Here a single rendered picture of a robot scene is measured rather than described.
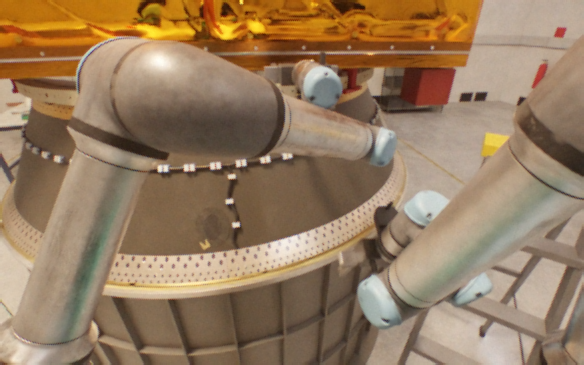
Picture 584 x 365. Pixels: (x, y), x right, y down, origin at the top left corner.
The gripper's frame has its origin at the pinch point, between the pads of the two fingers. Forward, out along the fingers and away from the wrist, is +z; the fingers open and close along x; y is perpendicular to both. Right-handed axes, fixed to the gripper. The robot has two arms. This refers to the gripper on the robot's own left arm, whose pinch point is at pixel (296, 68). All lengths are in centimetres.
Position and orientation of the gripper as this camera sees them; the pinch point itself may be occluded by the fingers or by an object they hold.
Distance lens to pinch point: 89.6
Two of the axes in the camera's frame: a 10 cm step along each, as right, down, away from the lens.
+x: -9.8, 0.8, -1.5
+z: -1.8, -4.9, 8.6
